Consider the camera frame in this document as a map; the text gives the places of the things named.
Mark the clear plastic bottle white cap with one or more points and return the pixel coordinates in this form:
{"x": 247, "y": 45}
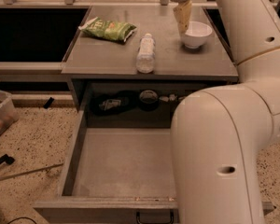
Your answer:
{"x": 146, "y": 54}

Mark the clear plastic storage bin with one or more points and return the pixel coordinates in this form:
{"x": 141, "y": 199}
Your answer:
{"x": 8, "y": 113}

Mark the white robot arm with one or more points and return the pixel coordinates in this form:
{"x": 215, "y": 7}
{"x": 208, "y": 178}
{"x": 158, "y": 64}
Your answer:
{"x": 217, "y": 133}

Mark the grey open top drawer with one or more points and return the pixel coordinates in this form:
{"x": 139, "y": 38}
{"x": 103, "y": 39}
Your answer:
{"x": 120, "y": 161}

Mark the small black block on floor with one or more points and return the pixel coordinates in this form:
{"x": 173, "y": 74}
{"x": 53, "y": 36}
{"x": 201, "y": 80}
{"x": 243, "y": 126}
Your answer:
{"x": 48, "y": 103}

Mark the grey cabinet with top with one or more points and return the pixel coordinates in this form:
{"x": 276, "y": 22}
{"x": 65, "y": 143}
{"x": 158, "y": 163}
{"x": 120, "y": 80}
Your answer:
{"x": 93, "y": 58}

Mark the black clamp tool on floor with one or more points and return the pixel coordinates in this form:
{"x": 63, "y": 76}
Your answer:
{"x": 6, "y": 159}

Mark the thin wooden stick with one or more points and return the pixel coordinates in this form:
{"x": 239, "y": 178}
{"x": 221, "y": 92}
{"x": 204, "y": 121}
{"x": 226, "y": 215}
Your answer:
{"x": 3, "y": 178}

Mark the white ceramic bowl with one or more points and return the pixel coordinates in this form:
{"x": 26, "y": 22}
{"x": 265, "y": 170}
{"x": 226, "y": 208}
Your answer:
{"x": 196, "y": 34}

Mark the black drawer handle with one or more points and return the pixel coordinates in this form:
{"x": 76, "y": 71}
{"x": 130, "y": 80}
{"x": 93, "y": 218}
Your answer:
{"x": 162, "y": 217}

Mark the green chip bag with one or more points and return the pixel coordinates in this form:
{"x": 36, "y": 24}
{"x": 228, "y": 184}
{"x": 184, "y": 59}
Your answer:
{"x": 115, "y": 31}

